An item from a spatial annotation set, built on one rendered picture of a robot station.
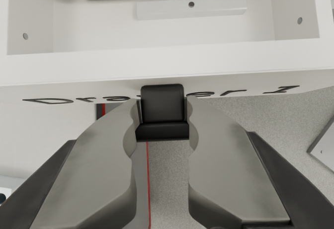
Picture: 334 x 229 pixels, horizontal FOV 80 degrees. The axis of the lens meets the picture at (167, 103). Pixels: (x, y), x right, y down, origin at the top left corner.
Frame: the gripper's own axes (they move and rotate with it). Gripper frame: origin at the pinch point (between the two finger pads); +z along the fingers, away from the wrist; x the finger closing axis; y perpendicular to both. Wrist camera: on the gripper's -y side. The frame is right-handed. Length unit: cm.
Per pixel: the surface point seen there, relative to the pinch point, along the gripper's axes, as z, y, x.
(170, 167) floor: 61, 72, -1
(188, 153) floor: 65, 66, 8
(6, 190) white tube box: 4.7, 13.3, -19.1
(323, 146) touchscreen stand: 63, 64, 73
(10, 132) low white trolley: 11.6, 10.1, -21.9
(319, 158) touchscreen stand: 60, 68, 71
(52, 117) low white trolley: 12.5, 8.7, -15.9
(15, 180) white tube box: 7.0, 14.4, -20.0
